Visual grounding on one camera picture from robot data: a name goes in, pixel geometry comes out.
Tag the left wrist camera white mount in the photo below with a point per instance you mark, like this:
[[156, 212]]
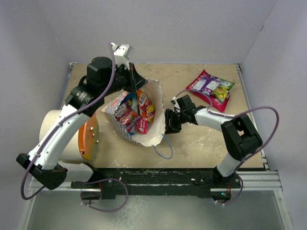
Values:
[[122, 54]]

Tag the blue checkered paper bag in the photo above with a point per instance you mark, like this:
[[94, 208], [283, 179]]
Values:
[[156, 129]]

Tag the purple pink candy packet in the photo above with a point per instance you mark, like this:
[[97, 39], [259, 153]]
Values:
[[126, 116]]

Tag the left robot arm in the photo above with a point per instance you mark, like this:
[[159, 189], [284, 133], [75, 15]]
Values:
[[102, 79]]

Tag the purple white snack packet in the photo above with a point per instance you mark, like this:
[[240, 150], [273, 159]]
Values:
[[205, 85]]

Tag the white cylinder orange lid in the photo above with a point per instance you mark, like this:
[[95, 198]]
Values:
[[83, 143]]

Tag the orange snack packet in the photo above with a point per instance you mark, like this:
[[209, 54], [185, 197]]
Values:
[[146, 107]]

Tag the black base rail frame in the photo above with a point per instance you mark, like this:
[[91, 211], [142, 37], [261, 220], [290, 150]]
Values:
[[108, 183]]

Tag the pink cookie snack packet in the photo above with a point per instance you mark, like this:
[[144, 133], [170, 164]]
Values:
[[221, 107]]

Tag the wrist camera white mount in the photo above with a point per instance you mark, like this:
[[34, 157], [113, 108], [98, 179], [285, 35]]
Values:
[[175, 103], [122, 54]]

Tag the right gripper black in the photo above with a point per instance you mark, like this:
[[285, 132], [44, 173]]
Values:
[[173, 127]]

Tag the aluminium table frame rail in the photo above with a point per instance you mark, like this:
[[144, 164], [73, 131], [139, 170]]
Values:
[[253, 180]]

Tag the green yellow candy packet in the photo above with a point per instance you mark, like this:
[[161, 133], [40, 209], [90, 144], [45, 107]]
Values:
[[222, 89]]

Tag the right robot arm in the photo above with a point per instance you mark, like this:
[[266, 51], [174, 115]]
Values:
[[240, 136]]

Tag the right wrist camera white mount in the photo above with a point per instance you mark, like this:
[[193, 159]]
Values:
[[175, 103]]

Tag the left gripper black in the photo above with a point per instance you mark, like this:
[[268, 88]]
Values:
[[138, 80]]

